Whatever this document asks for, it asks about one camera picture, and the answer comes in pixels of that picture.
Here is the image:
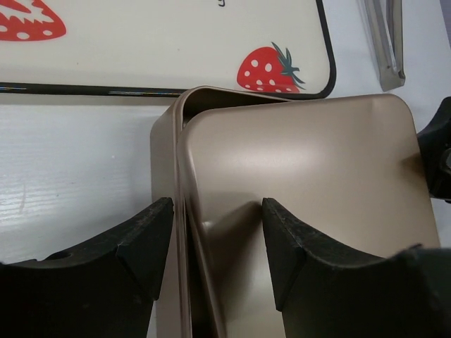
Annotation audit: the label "strawberry print tray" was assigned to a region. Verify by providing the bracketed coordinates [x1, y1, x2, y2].
[1, 0, 336, 99]

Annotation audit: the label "gold tin lid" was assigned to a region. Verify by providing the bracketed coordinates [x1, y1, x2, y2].
[177, 94, 440, 337]

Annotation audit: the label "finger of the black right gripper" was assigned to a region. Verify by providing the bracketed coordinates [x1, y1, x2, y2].
[417, 97, 450, 203]

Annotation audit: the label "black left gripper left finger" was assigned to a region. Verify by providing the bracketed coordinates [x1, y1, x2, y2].
[1, 197, 173, 337]

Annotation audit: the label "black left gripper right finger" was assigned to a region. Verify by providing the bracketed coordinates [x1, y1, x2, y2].
[262, 198, 450, 337]

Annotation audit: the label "metal tongs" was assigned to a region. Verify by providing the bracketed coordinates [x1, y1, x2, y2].
[364, 0, 406, 92]

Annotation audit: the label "gold square tin box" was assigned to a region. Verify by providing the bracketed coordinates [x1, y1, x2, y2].
[150, 86, 290, 337]

